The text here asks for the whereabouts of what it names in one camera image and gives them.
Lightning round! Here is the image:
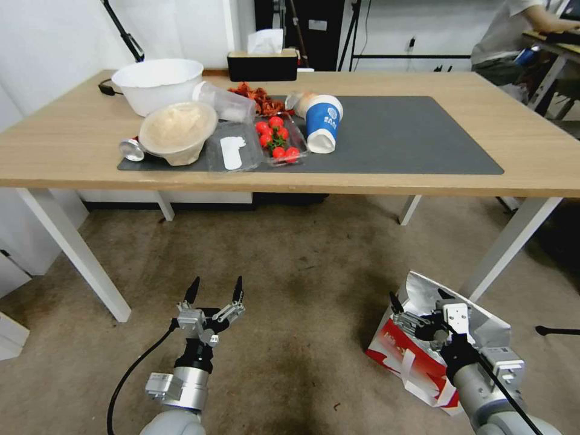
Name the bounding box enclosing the blue white paper cup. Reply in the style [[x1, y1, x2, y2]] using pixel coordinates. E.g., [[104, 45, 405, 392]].
[[304, 94, 344, 155]]

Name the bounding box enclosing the person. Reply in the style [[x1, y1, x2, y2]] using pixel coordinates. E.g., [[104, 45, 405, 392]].
[[470, 0, 580, 88]]

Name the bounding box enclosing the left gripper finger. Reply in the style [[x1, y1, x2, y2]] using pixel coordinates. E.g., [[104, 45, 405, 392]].
[[177, 277, 202, 314], [211, 275, 247, 323]]

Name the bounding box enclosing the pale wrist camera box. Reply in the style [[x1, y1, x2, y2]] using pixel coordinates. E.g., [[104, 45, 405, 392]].
[[441, 302, 472, 337], [176, 306, 205, 330]]

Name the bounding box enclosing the red white food delivery bag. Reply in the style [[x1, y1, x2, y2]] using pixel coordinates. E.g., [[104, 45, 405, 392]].
[[366, 271, 514, 417]]

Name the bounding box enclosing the large white bowl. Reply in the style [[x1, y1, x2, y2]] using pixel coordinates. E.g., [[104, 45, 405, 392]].
[[111, 58, 205, 118]]

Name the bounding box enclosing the clear plastic lid with label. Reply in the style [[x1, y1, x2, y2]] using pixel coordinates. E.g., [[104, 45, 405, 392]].
[[204, 120, 265, 173]]

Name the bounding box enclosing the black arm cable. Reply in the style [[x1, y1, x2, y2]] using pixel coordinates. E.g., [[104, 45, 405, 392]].
[[451, 333, 537, 435], [106, 318, 178, 435]]

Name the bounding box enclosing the clear plastic tomato tray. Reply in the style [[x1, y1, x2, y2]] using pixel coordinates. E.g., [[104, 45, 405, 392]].
[[253, 112, 312, 168]]

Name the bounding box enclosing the plastic bowl with beige food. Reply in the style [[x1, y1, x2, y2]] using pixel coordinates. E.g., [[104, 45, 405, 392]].
[[138, 101, 219, 167]]

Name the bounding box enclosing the white box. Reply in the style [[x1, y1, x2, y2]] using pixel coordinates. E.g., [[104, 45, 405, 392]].
[[0, 311, 31, 362]]

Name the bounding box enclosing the crumpled clear plastic cup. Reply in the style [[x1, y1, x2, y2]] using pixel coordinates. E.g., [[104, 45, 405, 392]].
[[284, 90, 319, 120]]

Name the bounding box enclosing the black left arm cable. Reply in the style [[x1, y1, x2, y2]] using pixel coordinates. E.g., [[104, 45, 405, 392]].
[[106, 318, 178, 435]]

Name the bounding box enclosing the silver red drink can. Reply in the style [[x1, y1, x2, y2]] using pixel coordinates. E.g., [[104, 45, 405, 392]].
[[118, 137, 146, 162]]

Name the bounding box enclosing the dark grey table mat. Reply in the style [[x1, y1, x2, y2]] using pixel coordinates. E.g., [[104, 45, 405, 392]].
[[117, 94, 505, 176]]

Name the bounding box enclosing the black tripod leg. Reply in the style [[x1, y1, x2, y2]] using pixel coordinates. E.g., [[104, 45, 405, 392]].
[[101, 0, 146, 63]]

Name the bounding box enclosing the black cabinet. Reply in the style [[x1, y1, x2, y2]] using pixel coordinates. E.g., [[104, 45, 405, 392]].
[[253, 0, 347, 69]]

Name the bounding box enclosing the black stand foot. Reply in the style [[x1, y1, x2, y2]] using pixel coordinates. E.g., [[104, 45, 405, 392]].
[[534, 324, 580, 338]]

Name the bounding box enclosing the pale work desk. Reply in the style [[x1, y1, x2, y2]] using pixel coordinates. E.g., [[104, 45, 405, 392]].
[[521, 28, 580, 120]]

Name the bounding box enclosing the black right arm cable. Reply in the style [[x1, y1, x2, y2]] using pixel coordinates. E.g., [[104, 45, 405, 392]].
[[451, 333, 537, 435]]

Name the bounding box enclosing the black tissue box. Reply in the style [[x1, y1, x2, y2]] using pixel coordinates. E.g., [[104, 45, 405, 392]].
[[226, 48, 298, 83]]

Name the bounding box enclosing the dried red peel pile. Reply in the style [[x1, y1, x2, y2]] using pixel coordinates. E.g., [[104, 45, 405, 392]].
[[228, 82, 287, 117]]

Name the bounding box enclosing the white tissue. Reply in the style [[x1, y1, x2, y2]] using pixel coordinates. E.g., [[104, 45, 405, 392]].
[[246, 28, 285, 56]]

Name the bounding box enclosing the wooden table with white legs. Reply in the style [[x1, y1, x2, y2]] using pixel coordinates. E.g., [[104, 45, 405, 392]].
[[0, 68, 580, 323]]

